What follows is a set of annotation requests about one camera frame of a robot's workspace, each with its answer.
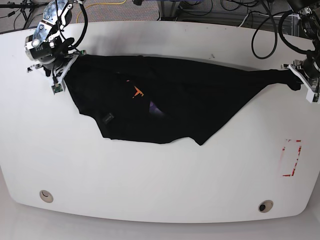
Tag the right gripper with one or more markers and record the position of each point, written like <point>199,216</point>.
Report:
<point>54,69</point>

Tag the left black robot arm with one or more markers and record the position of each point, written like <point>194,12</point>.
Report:
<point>307,13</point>

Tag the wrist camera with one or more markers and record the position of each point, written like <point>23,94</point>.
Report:
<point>313,97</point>
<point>58,87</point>

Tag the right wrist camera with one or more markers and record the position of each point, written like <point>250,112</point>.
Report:
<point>58,87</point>

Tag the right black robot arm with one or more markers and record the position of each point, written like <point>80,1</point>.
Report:
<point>54,53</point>

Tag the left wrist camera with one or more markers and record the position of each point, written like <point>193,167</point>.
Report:
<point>313,97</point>

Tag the table cable grommet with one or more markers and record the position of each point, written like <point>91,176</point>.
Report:
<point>46,196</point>
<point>265,206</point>

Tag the left table cable grommet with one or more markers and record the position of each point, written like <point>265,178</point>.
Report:
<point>46,196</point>

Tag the black T-shirt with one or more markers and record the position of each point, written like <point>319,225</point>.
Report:
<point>160,100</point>

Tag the aluminium frame post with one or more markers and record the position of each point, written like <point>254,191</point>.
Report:
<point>168,9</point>

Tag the black tripod stand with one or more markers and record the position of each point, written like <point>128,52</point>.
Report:
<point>25,8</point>

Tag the right table cable grommet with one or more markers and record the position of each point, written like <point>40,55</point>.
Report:
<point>265,206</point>

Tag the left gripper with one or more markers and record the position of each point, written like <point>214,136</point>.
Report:
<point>307,70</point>

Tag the red tape rectangle marking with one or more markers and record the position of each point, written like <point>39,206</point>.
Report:
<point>289,157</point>

